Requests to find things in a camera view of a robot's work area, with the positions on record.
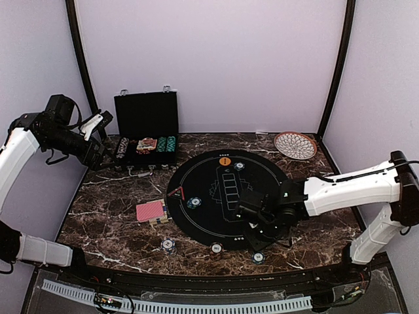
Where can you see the red-backed playing card deck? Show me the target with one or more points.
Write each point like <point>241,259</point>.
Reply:
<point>148,211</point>

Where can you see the patterned ceramic plate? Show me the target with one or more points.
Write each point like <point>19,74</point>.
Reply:
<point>295,145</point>

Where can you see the blue chip stack left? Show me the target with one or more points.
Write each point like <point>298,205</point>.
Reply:
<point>168,247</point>

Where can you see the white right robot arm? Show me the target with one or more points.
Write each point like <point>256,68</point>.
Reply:
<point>392,183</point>

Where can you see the red chip stack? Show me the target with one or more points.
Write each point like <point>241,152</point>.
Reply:
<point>216,251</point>

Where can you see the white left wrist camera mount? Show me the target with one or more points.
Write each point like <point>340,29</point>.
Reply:
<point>96,123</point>

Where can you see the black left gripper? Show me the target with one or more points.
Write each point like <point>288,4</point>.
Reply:
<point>93,163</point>

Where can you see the blue-green chip stack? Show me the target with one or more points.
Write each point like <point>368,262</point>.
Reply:
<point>258,258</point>

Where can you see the yellow card deck box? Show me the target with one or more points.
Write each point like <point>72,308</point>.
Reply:
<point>162,219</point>

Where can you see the orange big blind button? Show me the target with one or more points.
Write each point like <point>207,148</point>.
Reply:
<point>225,161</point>

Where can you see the black frame post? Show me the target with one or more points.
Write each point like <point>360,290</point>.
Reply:
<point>339,67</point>
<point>80,57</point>

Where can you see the round black poker mat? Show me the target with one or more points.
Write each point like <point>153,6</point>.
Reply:
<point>219,187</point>

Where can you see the black poker chip case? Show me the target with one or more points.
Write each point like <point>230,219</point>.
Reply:
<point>148,127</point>

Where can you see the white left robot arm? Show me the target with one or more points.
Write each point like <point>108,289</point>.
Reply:
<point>51,130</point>

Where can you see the white slotted cable duct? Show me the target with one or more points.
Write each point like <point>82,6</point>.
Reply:
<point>107,303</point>

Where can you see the left black frame post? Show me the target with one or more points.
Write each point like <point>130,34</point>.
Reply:
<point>80,57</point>

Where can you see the right black frame post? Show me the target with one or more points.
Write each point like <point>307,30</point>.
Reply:
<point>339,67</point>

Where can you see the red triangular dealer button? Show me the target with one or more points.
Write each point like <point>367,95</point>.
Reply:
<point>177,193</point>

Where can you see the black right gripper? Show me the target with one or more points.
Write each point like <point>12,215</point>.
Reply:
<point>256,243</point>

